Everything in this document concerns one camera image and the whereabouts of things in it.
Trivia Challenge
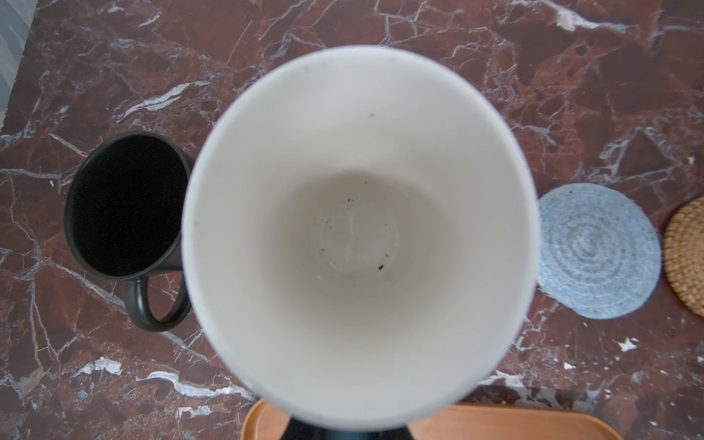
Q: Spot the grey blue woven coaster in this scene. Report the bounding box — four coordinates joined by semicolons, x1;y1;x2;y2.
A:
537;183;662;320

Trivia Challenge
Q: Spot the tan rattan coaster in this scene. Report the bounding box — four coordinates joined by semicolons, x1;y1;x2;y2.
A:
663;197;703;316

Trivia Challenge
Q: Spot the light blue mug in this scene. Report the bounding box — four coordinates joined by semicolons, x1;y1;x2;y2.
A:
181;46;540;432

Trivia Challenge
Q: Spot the black mug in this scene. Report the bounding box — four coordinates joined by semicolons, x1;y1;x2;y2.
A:
64;132;194;333

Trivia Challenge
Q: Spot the brown rectangular tray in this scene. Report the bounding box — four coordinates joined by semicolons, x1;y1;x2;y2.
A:
241;386;619;439

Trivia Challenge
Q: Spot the right gripper view black finger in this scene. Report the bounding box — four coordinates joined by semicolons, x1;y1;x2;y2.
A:
280;418;414;440

